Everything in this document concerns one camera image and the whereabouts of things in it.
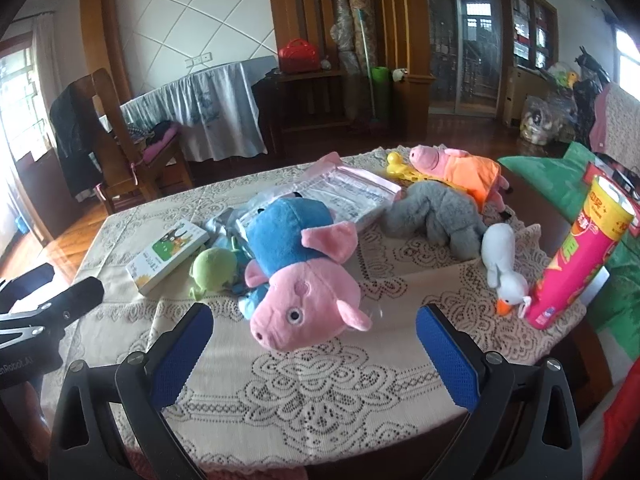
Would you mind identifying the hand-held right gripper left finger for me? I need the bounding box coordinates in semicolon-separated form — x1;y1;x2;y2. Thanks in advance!
48;302;216;480

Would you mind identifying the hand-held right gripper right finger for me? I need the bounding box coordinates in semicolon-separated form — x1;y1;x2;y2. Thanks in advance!
416;302;583;480

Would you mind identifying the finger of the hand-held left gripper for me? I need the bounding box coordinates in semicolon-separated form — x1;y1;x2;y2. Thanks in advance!
0;262;57;312
0;276;106;350

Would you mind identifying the small light blue plush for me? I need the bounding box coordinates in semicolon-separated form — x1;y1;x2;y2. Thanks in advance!
235;280;266;321

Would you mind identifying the small green plush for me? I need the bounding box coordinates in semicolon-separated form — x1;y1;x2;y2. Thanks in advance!
189;247;238;302

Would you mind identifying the white green printed box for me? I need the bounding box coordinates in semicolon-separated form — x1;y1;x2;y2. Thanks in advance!
125;218;210;296

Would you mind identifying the white goose plush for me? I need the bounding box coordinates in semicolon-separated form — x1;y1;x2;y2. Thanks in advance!
481;223;532;317

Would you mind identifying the grey plush animal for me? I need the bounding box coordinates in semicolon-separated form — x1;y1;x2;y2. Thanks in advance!
381;180;488;261

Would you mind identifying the blue pink pig plush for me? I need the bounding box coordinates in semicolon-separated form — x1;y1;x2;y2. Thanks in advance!
243;196;373;352

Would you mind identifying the clear pink-edged plastic bag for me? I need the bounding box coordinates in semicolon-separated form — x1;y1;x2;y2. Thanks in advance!
280;152;403;233

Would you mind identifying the silver plastic packet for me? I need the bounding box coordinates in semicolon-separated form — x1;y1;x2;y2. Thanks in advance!
202;207;256;261

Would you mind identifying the pink snack canister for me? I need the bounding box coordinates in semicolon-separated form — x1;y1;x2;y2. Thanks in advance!
523;175;636;331

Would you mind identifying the black jacket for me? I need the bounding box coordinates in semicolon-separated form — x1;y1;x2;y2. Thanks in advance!
49;82;106;201

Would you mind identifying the wooden chair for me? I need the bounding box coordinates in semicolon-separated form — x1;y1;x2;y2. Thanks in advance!
50;67;193;216

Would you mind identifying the pink seat cushion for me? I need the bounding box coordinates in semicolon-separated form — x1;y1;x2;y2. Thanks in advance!
127;125;181;166

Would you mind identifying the pink pig plush orange dress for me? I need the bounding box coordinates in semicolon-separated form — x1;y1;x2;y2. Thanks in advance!
409;144;515;213

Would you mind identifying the white curtain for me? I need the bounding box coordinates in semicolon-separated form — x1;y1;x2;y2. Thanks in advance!
30;12;60;156

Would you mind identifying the yellow duck toy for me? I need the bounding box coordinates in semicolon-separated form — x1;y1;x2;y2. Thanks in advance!
385;152;436;183

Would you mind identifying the green cloth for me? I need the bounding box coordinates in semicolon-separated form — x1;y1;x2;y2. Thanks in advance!
497;141;640;361

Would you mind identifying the light blue draped cloth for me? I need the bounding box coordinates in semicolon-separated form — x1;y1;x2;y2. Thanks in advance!
120;60;281;163

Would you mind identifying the red black box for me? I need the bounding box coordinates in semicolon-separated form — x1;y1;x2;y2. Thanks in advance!
582;155;640;196

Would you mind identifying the plastic bag of toys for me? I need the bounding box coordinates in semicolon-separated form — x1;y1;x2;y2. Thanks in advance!
520;95;576;146

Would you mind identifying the green bin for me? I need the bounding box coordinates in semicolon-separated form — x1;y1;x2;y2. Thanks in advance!
370;66;393;121

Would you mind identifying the dark wooden side table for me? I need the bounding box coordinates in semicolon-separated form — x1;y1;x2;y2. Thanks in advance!
252;70;351;133

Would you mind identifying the pink lace chair cover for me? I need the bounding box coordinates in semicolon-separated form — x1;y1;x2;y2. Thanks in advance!
590;82;640;166

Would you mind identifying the red bag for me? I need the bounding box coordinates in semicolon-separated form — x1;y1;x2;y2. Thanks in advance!
278;38;321;74

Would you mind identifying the black bundle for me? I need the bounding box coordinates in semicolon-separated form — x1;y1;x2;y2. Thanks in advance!
572;45;613;111

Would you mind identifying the glass sliding door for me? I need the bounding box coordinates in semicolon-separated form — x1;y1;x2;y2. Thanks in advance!
425;0;506;116

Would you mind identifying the wooden display cabinet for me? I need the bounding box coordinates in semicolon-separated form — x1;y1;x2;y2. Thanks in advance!
507;0;558;71

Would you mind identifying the plastic wrapped roll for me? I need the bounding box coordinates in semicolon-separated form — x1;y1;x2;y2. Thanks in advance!
328;0;361;78

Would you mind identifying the brown rolled mat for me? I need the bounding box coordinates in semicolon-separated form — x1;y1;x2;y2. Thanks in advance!
342;0;375;76

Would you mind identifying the teal handled broom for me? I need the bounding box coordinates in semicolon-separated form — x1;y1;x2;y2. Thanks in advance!
354;7;386;133

